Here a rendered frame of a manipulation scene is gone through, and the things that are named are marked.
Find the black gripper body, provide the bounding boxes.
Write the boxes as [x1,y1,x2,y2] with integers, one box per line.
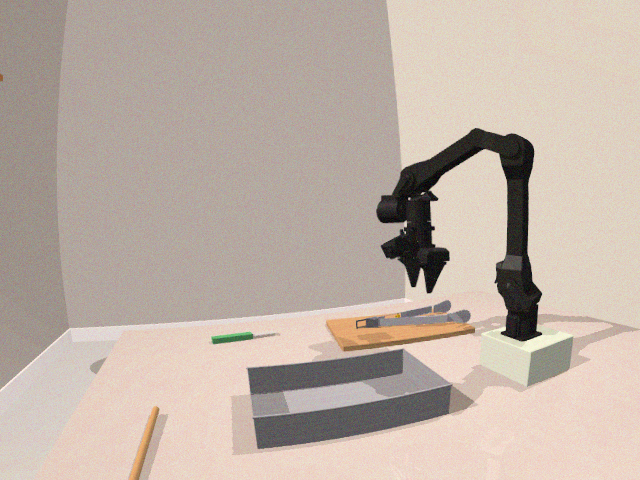
[397,222,450,264]

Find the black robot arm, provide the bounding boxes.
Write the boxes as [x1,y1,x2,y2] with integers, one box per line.
[376,128,542,342]

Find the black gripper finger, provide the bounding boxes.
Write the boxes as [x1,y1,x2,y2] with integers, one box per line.
[418,262,446,294]
[397,257,422,287]

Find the wooden board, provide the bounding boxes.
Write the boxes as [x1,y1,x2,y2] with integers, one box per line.
[326,314,475,351]

